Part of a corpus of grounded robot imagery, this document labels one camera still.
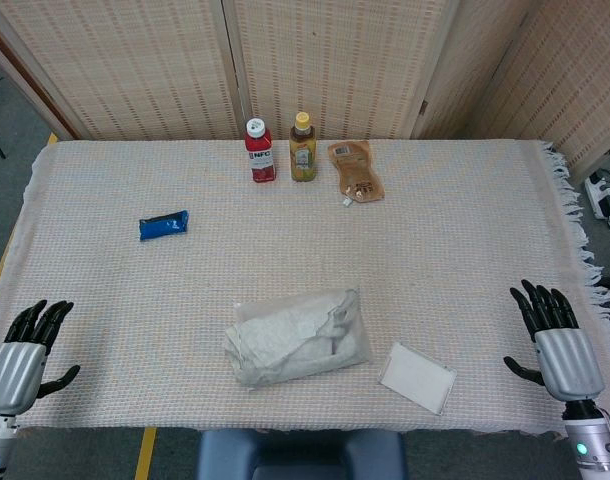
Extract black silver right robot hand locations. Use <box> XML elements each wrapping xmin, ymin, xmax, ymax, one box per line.
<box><xmin>503</xmin><ymin>279</ymin><xmax>606</xmax><ymax>404</ymax></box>

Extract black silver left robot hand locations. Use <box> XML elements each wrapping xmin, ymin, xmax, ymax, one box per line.
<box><xmin>0</xmin><ymin>299</ymin><xmax>81</xmax><ymax>416</ymax></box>

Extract white plastic package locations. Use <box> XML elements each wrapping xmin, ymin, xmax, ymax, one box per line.
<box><xmin>223</xmin><ymin>285</ymin><xmax>374</xmax><ymax>389</ymax></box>

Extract white flat box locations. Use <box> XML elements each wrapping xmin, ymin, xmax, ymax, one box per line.
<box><xmin>377</xmin><ymin>341</ymin><xmax>458</xmax><ymax>416</ymax></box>

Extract white power strip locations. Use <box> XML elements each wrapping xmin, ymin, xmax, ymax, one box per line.
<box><xmin>583</xmin><ymin>169</ymin><xmax>610</xmax><ymax>221</ymax></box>

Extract blue snack packet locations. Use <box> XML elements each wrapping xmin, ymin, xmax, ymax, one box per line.
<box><xmin>138</xmin><ymin>209</ymin><xmax>190</xmax><ymax>242</ymax></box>

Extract brown spout pouch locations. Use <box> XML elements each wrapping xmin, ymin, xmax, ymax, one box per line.
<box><xmin>327</xmin><ymin>140</ymin><xmax>386</xmax><ymax>206</ymax></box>

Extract woven folding screen panel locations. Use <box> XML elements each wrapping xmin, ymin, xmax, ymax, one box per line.
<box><xmin>412</xmin><ymin>0</ymin><xmax>541</xmax><ymax>141</ymax></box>
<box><xmin>0</xmin><ymin>0</ymin><xmax>241</xmax><ymax>142</ymax></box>
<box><xmin>477</xmin><ymin>0</ymin><xmax>610</xmax><ymax>186</ymax></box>
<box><xmin>222</xmin><ymin>0</ymin><xmax>466</xmax><ymax>141</ymax></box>

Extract woven white tablecloth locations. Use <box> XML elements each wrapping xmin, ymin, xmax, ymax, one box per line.
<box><xmin>0</xmin><ymin>138</ymin><xmax>610</xmax><ymax>442</ymax></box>

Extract red NFC juice bottle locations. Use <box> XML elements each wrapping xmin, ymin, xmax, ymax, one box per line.
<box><xmin>243</xmin><ymin>117</ymin><xmax>277</xmax><ymax>184</ymax></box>

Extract yellow capped tea bottle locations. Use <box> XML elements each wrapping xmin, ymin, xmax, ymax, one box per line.
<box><xmin>289</xmin><ymin>111</ymin><xmax>318</xmax><ymax>183</ymax></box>

